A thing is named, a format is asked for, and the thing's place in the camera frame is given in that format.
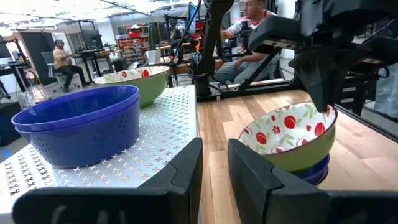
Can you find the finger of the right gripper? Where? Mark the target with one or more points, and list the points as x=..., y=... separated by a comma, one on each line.
x=345, y=68
x=315, y=77

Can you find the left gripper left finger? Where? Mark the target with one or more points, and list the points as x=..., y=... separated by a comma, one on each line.
x=174, y=193

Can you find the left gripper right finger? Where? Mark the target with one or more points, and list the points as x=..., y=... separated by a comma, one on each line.
x=264, y=196

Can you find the green floral-lined mini bowl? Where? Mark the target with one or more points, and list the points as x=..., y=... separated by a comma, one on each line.
x=298, y=160
x=152, y=88

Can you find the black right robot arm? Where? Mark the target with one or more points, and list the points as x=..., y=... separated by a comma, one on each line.
x=342, y=12

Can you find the black drawer unit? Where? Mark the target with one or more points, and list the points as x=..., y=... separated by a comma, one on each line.
x=354, y=93

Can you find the clear plastic bag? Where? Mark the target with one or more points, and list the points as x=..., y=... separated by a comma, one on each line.
x=387, y=93

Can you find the white perforated metal shelf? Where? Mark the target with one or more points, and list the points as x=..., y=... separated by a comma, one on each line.
x=161, y=130

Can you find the person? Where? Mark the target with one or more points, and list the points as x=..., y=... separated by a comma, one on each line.
x=231, y=73
x=60, y=57

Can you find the blue-lit computer monitor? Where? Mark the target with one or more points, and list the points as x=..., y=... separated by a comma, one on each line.
x=192, y=18

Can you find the green cactus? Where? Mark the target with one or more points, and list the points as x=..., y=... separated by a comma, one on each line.
x=152, y=37

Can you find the white plant pot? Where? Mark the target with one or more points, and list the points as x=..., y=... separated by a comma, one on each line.
x=154, y=56

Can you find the red storage rack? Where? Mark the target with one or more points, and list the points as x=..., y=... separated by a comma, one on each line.
x=132, y=46

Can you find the black office desk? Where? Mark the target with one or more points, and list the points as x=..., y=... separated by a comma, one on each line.
x=90, y=53

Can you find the black computer monitor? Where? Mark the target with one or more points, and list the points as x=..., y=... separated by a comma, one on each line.
x=91, y=39

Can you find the black floor cabinet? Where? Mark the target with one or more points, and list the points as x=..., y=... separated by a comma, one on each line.
x=9, y=124

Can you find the grey office chair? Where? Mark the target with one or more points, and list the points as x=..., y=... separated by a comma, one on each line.
x=48, y=62

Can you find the black partition panel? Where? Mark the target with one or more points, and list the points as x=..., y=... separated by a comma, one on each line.
x=34, y=49

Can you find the black aluminium table frame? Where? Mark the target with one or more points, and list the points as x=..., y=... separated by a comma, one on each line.
x=211, y=46

